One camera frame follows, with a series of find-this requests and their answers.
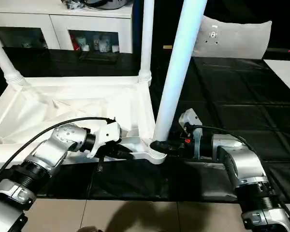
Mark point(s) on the white plastic table top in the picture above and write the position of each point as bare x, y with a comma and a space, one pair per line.
63, 108

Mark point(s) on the white plastic table leg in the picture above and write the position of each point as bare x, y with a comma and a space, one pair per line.
179, 63
5, 60
146, 36

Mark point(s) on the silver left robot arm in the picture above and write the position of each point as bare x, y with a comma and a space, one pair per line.
43, 164

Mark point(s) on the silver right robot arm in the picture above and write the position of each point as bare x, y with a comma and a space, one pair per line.
241, 169

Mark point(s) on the black table mat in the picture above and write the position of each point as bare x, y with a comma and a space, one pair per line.
241, 96

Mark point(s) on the small yellow tag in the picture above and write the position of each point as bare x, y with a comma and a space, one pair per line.
167, 47

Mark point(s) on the grey cushion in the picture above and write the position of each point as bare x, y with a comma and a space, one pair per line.
234, 38

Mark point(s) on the white flat board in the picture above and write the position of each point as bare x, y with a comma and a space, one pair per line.
286, 75

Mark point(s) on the white glass-door cabinet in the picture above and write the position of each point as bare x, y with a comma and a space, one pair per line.
43, 26

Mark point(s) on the dark items on cabinet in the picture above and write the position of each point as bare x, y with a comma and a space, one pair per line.
99, 3

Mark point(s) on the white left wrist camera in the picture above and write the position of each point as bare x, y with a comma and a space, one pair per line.
105, 137

